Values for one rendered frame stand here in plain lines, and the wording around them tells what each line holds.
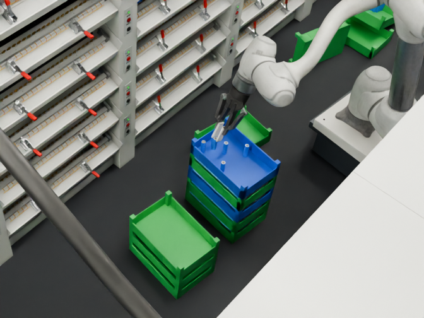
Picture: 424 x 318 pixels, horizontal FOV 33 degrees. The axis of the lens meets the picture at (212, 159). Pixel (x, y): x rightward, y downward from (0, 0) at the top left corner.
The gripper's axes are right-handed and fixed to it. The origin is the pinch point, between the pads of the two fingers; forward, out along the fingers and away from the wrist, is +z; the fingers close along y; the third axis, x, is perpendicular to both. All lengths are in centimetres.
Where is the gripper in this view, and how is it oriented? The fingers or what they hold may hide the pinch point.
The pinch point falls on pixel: (219, 131)
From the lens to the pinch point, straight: 273.4
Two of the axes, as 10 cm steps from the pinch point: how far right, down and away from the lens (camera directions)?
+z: -4.0, 7.6, 5.1
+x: -6.2, 1.8, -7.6
